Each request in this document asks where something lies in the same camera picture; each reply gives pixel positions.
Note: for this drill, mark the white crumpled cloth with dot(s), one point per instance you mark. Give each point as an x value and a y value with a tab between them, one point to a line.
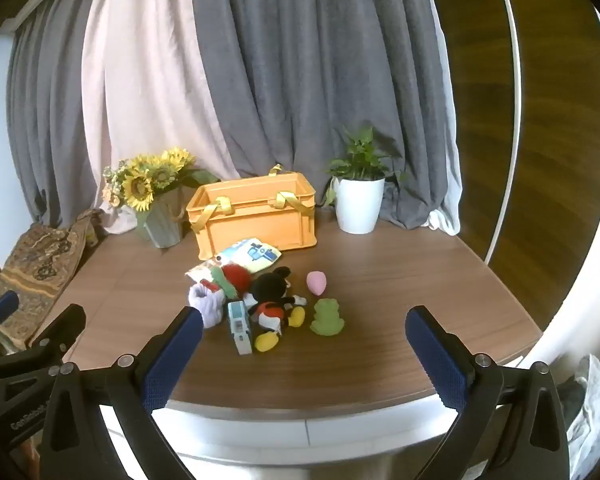
592	400

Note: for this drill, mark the green frog sponge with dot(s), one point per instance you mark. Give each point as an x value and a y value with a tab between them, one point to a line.
327	320

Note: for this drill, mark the black mouse plush toy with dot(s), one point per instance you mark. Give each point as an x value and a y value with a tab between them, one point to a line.
270	292

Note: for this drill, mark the white sheer curtain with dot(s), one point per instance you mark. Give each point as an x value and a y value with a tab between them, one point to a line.
445	210

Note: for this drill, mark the grey-green vase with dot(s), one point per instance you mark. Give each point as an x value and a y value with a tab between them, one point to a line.
162	225

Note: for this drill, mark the brown patterned cloth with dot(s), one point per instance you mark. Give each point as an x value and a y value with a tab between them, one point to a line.
35	265

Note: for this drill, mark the white fluffy cloth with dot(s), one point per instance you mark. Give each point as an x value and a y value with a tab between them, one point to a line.
210	307

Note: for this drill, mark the pink egg-shaped sponge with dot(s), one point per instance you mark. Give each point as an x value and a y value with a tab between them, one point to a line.
316	282

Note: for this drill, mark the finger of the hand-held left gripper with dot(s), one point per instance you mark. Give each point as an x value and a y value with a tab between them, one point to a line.
65	325
0	306

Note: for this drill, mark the pink curtain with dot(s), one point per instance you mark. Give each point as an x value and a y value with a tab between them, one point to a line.
145	85

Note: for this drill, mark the green potted plant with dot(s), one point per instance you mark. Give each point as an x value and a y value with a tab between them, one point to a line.
362	157

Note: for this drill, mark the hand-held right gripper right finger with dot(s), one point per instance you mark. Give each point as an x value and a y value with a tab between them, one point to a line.
437	360

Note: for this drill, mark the airplane print pouch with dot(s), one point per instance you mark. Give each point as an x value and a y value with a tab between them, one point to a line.
252	254

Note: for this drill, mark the red pompom toy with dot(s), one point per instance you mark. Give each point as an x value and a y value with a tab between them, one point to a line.
236	277

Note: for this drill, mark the orange plastic crate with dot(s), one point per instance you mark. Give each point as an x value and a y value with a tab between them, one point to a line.
255	215

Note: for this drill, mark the sunflower bouquet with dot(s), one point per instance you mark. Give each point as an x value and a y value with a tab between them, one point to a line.
140	185

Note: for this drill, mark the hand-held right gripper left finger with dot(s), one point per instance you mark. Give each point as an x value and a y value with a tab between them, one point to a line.
172	360

